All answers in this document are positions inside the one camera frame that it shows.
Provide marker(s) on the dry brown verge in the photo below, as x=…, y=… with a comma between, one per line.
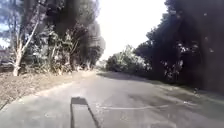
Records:
x=20, y=85

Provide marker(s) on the dark stand of trees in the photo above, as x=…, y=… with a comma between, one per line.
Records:
x=193, y=43

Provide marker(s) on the grey asphalt road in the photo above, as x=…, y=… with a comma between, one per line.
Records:
x=116, y=100

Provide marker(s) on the row of tall trees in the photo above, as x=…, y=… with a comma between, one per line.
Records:
x=66, y=40

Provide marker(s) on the green bush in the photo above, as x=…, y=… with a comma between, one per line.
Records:
x=125, y=61

